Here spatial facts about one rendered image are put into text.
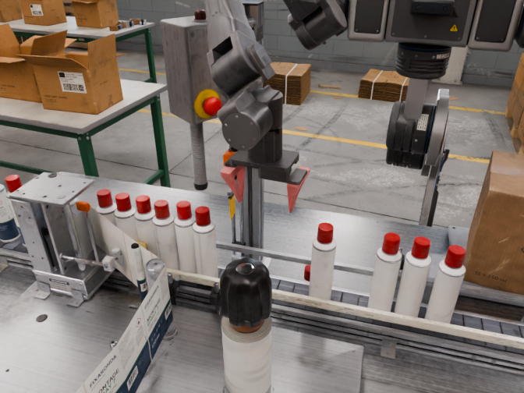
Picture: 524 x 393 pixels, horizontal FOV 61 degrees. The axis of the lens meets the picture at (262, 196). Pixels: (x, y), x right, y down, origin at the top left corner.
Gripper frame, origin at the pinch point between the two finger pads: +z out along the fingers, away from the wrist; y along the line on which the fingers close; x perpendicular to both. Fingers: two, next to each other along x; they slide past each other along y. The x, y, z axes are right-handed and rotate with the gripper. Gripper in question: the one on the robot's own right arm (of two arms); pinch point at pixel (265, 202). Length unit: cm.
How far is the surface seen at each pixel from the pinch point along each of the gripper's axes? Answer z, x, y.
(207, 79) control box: -16.6, 13.7, -17.3
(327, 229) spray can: 12.6, 13.2, 8.6
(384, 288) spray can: 24.4, 13.0, 22.0
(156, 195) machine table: 38, 48, -60
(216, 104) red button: -12.2, 12.0, -14.8
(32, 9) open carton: 27, 312, -380
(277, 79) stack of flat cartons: 97, 384, -134
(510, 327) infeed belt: 34, 20, 49
